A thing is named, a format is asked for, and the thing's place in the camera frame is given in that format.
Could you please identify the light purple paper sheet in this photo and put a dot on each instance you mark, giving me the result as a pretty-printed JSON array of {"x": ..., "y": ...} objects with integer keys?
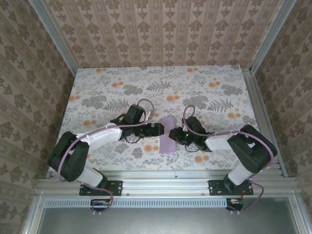
[{"x": 168, "y": 146}]

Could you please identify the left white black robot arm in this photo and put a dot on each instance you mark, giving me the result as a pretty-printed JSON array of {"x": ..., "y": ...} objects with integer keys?
[{"x": 107, "y": 137}]

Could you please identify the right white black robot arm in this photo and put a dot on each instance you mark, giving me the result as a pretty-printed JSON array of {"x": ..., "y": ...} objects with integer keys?
[{"x": 217, "y": 143}]

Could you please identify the grey sheet metal panel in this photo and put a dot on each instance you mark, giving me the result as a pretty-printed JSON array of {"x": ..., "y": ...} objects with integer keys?
[{"x": 158, "y": 221}]

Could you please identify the floral patterned table cover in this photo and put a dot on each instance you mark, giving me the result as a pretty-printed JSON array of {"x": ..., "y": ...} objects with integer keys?
[{"x": 109, "y": 80}]

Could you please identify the long aluminium frame beam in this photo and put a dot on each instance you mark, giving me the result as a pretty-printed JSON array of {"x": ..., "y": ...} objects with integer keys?
[{"x": 165, "y": 182}]

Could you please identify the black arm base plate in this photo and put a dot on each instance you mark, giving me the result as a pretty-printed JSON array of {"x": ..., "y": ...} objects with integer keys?
[
  {"x": 214, "y": 187},
  {"x": 117, "y": 187}
]

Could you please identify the aluminium side rail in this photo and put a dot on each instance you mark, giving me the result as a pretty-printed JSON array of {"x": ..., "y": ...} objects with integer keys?
[{"x": 256, "y": 97}]

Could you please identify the aluminium frame post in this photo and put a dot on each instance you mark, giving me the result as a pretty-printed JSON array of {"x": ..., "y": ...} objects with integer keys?
[
  {"x": 57, "y": 39},
  {"x": 270, "y": 36}
]

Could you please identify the aluminium lower frame bar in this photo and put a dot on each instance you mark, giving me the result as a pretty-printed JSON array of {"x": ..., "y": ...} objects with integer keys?
[
  {"x": 33, "y": 219},
  {"x": 301, "y": 219}
]

